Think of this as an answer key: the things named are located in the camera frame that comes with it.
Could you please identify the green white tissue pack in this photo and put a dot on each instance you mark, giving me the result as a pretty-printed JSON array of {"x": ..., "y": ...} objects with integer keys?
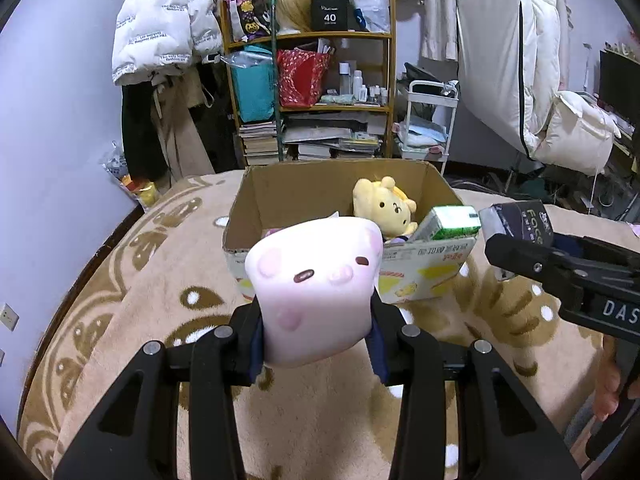
[{"x": 447, "y": 223}]

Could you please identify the beige patterned round rug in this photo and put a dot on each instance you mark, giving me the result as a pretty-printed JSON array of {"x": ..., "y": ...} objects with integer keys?
[{"x": 310, "y": 415}]

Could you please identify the wooden shelf unit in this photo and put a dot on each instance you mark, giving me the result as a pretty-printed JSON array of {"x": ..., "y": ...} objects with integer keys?
[{"x": 355, "y": 112}]

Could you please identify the snack bag by wall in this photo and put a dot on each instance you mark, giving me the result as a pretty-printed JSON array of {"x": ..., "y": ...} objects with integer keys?
[{"x": 142, "y": 190}]

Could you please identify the person's right hand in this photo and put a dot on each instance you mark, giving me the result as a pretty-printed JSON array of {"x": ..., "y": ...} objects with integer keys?
[{"x": 608, "y": 382}]

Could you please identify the red patterned bag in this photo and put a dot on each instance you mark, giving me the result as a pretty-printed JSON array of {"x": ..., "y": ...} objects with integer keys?
[{"x": 301, "y": 73}]

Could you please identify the blonde wig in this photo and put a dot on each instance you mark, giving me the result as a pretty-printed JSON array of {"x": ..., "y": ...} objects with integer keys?
[{"x": 293, "y": 16}]

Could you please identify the wall socket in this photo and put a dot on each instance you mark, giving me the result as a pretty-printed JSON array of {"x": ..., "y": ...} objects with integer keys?
[{"x": 8, "y": 317}]

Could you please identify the pink marshmallow plush toy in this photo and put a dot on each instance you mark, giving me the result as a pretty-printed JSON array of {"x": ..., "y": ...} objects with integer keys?
[{"x": 314, "y": 283}]

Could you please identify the white folded mattress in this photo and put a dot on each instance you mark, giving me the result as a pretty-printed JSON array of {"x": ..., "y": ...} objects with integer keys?
[{"x": 512, "y": 61}]

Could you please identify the cream cushion bag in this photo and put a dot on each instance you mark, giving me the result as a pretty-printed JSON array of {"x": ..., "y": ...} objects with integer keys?
[{"x": 578, "y": 136}]

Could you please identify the yellow bear plush toy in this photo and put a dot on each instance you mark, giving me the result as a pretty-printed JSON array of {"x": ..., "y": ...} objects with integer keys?
[{"x": 386, "y": 205}]

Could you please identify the white rolling cart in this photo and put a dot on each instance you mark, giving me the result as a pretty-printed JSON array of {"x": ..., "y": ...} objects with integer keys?
[{"x": 426, "y": 131}]

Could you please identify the black box number 40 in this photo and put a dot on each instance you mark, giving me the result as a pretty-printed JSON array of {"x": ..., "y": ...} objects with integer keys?
[{"x": 329, "y": 15}]

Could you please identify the white puffer jacket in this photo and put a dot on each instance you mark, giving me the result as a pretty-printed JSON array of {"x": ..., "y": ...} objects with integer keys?
[{"x": 158, "y": 38}]

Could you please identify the open cardboard box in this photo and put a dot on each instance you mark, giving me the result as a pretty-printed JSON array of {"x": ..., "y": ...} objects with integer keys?
[{"x": 273, "y": 198}]

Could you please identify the pink purple plush toy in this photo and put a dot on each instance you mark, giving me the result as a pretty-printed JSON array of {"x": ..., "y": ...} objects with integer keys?
[{"x": 270, "y": 231}]

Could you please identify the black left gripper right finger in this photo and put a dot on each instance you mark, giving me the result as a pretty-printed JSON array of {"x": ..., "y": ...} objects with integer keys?
[{"x": 502, "y": 431}]

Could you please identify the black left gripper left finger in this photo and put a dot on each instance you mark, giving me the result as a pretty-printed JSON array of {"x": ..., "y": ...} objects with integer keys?
[{"x": 132, "y": 431}]

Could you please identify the stack of books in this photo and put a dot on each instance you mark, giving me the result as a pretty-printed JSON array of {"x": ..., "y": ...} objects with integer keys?
[{"x": 260, "y": 143}]

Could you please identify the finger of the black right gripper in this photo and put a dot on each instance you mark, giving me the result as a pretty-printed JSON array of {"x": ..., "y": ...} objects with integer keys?
[{"x": 585, "y": 247}]

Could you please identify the black Face tissue pack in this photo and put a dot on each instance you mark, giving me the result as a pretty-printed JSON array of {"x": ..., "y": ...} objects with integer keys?
[{"x": 518, "y": 239}]

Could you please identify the teal bag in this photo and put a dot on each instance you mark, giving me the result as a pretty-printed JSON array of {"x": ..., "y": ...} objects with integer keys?
[{"x": 252, "y": 76}]

